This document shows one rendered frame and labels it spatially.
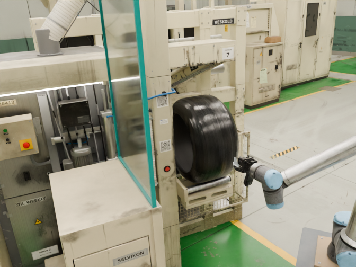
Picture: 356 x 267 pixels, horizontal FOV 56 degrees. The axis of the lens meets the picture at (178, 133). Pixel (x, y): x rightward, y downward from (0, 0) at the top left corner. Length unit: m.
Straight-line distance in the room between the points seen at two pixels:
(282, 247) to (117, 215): 2.10
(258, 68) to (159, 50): 5.03
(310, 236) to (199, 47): 1.43
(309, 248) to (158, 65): 1.43
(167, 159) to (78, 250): 0.94
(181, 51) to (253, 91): 4.66
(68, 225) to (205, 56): 1.47
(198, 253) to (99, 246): 1.79
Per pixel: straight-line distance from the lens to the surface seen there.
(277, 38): 7.20
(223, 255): 3.08
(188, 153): 2.49
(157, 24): 1.90
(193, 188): 2.19
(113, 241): 1.40
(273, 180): 1.69
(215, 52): 2.38
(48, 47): 2.07
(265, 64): 6.96
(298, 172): 1.83
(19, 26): 11.05
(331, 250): 2.17
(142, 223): 1.40
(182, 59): 2.27
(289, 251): 3.19
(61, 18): 2.07
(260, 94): 6.99
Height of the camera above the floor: 2.02
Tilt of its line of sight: 21 degrees down
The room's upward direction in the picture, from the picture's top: 3 degrees counter-clockwise
